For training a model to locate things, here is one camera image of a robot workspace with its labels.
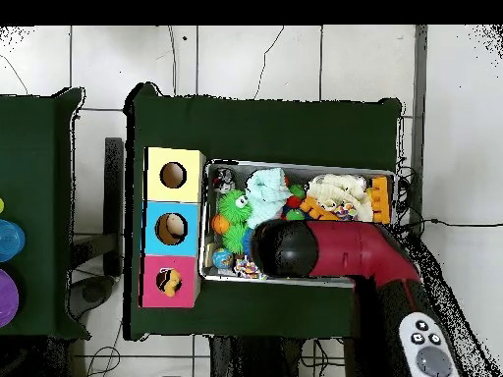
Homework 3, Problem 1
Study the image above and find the wooden three-hole box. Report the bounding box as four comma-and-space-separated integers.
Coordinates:
139, 146, 207, 309

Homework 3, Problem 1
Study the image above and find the light blue muslin cloth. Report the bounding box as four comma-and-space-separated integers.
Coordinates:
245, 167, 294, 230

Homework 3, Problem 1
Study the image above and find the green puffer toy with eyes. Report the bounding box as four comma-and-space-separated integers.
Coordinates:
217, 188, 253, 225

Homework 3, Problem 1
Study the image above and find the green puffer toy without eyes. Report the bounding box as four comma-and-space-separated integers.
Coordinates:
221, 223, 250, 255

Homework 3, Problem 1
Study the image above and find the small orange basketball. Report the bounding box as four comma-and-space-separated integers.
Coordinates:
210, 213, 231, 236

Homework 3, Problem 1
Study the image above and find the small globe ball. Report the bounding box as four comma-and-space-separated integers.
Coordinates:
212, 247, 235, 271

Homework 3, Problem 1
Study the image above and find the long orange plastic toy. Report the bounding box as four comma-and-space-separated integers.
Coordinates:
299, 195, 341, 221

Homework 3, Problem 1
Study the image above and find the dark green tablecloth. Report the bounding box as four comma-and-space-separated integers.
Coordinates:
123, 81, 404, 342
0, 86, 91, 341

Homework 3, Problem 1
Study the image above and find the cream muslin cloth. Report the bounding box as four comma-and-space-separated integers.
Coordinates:
306, 173, 374, 222

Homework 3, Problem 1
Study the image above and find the orange yellow block toy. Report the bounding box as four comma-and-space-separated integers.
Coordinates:
366, 176, 392, 225

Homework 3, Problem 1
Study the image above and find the black stand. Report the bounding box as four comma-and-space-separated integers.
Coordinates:
70, 136, 126, 278

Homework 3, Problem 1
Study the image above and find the blue round lid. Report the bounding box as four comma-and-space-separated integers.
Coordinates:
0, 218, 27, 263

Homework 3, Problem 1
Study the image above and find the purple round lid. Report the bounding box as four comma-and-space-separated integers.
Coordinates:
0, 268, 20, 329

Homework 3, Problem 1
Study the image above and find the silver wire mesh bin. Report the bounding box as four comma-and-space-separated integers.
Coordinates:
197, 158, 397, 290

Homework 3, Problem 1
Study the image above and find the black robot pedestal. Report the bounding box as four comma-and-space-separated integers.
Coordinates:
209, 335, 304, 377

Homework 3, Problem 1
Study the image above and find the black power cable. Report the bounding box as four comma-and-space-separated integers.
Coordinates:
398, 217, 503, 234

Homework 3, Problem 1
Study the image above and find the grey floor cable duct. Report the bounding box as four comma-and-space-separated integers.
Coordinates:
408, 25, 428, 241

